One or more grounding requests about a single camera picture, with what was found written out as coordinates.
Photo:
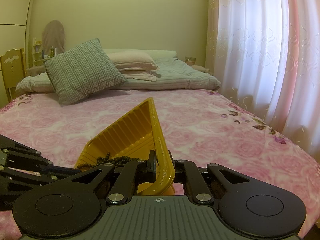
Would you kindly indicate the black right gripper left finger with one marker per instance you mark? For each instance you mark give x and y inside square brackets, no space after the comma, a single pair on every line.
[151,166]

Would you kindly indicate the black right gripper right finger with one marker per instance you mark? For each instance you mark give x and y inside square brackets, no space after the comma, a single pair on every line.
[178,166]

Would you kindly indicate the yellow plastic tray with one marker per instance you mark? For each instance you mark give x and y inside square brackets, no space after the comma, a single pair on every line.
[134,135]

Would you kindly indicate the pink floral bedspread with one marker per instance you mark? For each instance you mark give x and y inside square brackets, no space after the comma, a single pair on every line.
[198,125]

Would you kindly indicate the grey green folded quilt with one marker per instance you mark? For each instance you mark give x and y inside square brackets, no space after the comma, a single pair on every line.
[171,73]

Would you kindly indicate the folded pink towels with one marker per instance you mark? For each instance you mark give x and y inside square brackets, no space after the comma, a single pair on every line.
[135,64]

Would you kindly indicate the wooden chair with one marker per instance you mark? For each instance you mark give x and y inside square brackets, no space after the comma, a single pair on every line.
[13,70]

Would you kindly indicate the small wicker basket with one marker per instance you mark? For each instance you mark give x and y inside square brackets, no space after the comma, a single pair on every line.
[190,61]

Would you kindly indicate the green checkered cushion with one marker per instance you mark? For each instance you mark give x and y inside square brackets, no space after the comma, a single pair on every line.
[82,71]

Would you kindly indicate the dresser shelf with bottles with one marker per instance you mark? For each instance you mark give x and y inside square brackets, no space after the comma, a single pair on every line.
[42,52]

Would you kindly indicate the cloth covered mirror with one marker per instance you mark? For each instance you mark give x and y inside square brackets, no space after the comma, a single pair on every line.
[53,36]

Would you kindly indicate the white pink sheer curtain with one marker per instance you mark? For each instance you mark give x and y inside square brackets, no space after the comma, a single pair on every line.
[266,55]

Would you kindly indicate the white wardrobe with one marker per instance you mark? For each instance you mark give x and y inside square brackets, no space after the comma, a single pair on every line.
[14,19]

